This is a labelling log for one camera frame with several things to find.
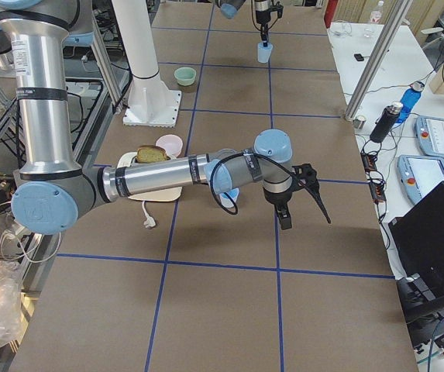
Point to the far teach pendant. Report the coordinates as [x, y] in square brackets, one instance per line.
[430, 134]

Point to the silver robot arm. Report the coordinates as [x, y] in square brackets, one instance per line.
[57, 184]

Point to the white camera pole base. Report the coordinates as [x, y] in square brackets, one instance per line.
[150, 101]

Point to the green bowl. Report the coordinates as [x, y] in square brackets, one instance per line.
[185, 76]

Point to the brown paper table mat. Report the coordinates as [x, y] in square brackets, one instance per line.
[208, 291]

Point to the teach pendant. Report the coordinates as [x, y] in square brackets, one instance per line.
[430, 134]
[420, 175]

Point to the black laptop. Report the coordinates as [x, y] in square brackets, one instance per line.
[419, 234]

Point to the near teach pendant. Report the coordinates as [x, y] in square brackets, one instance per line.
[420, 175]

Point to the bread slice in toaster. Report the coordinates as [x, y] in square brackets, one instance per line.
[147, 154]

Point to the black thermos bottle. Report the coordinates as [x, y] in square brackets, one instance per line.
[386, 121]

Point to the cream toaster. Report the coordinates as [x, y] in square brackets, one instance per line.
[150, 192]

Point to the pink bowl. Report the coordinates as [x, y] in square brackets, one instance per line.
[171, 143]

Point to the white toaster power plug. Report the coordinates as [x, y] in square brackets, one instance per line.
[149, 221]

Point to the aluminium frame post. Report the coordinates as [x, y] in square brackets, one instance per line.
[387, 34]

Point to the light blue cup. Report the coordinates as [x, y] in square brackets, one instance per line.
[264, 51]
[229, 198]

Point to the blue water bottle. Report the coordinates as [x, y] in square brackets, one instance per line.
[408, 100]

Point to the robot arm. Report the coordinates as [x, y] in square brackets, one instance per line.
[229, 8]

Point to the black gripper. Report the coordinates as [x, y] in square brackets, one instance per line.
[261, 16]
[277, 200]

